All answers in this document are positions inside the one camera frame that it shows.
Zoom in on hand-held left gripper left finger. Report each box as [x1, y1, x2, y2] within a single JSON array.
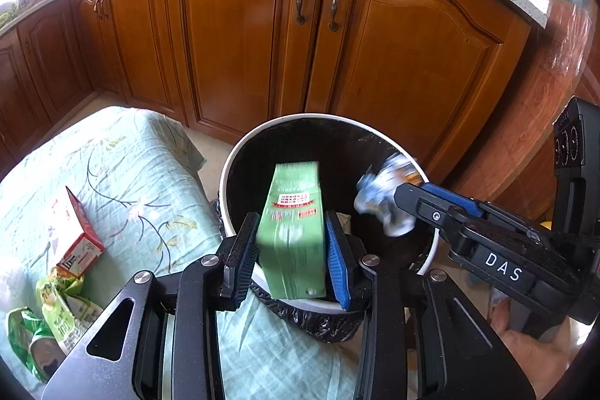
[[42, 211, 261, 400]]

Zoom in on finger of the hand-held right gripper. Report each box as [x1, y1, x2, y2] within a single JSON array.
[[419, 183, 545, 241], [393, 182, 470, 244]]

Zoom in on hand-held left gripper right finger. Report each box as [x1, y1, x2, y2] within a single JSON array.
[[325, 210, 537, 400]]

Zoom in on blue white wrapper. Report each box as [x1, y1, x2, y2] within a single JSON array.
[[354, 153, 425, 237]]

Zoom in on green drink carton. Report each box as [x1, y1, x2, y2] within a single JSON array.
[[255, 161, 327, 300]]

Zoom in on white trash bin black liner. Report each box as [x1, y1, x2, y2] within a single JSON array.
[[213, 113, 441, 345]]

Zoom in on person's right hand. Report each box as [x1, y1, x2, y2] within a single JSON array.
[[494, 301, 587, 400]]

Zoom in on floral pale green tablecloth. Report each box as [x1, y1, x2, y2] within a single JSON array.
[[0, 106, 362, 400]]

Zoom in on red and white carton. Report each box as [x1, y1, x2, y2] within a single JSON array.
[[47, 186, 105, 279]]

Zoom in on green snack bag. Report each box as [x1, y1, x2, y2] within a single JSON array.
[[35, 269, 104, 354]]

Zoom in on wooden lower cabinets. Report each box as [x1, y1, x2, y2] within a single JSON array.
[[0, 0, 533, 195]]

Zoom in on crumpled green wrapper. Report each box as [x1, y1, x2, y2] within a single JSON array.
[[7, 306, 66, 382]]

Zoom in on wooden door frame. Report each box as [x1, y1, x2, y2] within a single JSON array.
[[450, 0, 600, 204]]

